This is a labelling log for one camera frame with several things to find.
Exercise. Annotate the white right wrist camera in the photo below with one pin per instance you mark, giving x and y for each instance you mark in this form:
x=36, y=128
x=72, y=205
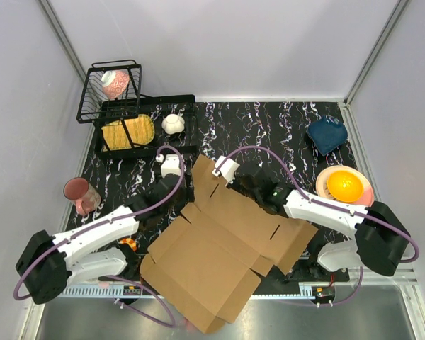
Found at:
x=225, y=168

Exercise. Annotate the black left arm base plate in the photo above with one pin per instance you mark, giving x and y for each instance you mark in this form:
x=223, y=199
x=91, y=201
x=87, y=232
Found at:
x=127, y=280

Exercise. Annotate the orange striped toy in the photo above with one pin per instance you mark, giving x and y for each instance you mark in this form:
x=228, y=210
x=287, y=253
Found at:
x=130, y=242

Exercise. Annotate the pink patterned bowl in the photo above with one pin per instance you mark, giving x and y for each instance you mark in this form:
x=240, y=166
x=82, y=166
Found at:
x=114, y=83

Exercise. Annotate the pink plate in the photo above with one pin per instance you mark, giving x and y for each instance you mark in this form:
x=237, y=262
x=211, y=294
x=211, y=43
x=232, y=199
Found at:
x=367, y=198

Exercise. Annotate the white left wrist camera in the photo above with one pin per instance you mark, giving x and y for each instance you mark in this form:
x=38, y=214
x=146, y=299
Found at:
x=169, y=164

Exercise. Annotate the dark blue bowl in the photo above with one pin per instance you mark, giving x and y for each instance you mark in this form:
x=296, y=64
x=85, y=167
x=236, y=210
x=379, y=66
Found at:
x=327, y=134

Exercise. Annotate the yellow woven plate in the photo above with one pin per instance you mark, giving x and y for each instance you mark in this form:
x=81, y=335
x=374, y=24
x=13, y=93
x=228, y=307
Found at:
x=128, y=133

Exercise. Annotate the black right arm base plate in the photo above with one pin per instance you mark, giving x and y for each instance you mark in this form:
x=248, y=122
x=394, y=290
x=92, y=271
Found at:
x=306, y=270

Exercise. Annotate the orange bowl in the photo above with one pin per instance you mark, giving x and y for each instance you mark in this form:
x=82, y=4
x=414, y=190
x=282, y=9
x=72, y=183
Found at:
x=345, y=186

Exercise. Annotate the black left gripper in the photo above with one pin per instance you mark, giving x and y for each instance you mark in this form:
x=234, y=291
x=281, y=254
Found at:
x=183, y=197

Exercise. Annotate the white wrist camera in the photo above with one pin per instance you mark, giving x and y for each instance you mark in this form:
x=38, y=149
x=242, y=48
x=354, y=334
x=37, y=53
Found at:
x=225, y=168
x=169, y=164

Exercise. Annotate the black wire dish rack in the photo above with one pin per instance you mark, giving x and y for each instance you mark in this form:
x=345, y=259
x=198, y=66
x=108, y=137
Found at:
x=97, y=109

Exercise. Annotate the brown cardboard box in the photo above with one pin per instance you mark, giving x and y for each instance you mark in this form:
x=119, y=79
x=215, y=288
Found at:
x=209, y=261

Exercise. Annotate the pink mug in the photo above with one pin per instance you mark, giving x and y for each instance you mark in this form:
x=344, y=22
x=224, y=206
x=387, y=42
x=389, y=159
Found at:
x=82, y=195

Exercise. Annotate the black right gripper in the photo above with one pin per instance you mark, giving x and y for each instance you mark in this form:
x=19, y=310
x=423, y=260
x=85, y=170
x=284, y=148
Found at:
x=234, y=185

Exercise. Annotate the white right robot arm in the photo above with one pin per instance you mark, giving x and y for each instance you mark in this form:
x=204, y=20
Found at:
x=376, y=237

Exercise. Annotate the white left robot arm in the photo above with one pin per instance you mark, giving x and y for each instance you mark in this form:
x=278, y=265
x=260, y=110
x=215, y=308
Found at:
x=94, y=251

